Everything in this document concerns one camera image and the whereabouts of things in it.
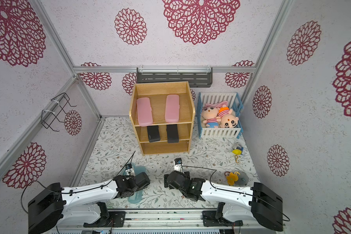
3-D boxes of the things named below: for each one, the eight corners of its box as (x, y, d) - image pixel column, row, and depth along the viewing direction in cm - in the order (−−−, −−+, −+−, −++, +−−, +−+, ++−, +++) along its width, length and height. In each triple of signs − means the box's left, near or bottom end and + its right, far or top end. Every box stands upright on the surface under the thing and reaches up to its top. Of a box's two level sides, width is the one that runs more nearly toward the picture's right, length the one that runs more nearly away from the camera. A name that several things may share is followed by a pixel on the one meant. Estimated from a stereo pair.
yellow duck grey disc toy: (224, 184, 87) (227, 180, 82) (224, 174, 91) (227, 170, 86) (244, 188, 86) (249, 184, 81) (243, 178, 90) (248, 173, 84)
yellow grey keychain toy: (229, 160, 98) (232, 156, 94) (233, 146, 105) (235, 142, 101) (238, 163, 96) (241, 160, 92) (241, 149, 103) (244, 145, 99)
